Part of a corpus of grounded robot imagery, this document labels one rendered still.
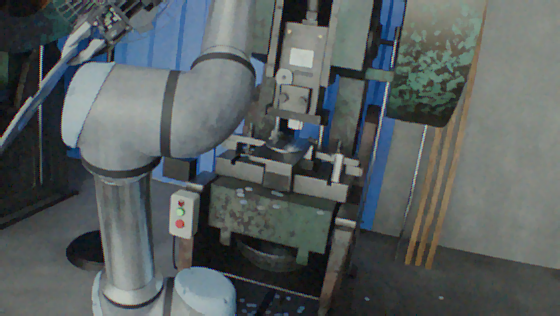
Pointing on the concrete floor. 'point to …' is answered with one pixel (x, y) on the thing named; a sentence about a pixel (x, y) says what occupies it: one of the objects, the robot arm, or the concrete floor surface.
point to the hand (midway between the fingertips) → (68, 57)
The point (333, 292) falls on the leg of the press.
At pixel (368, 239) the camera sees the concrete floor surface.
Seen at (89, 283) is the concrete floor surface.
